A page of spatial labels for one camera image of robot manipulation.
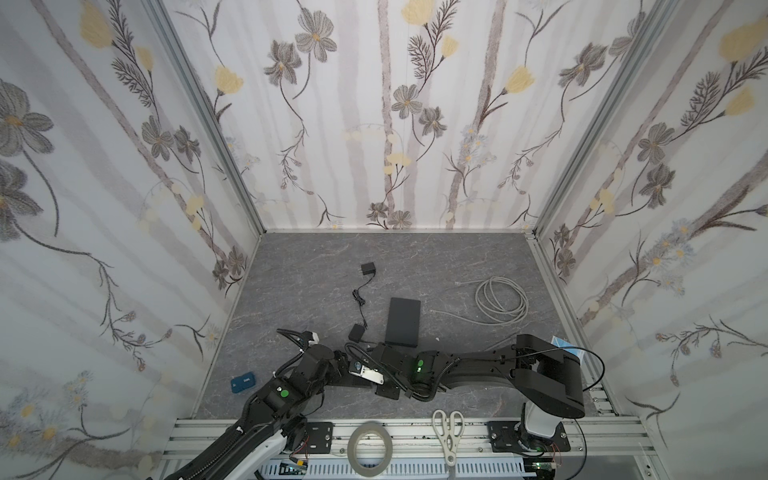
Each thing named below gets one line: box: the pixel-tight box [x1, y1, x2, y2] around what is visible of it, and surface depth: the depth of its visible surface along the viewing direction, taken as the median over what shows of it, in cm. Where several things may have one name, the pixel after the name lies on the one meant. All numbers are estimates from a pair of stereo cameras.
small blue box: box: [231, 372, 256, 393], surface depth 84 cm
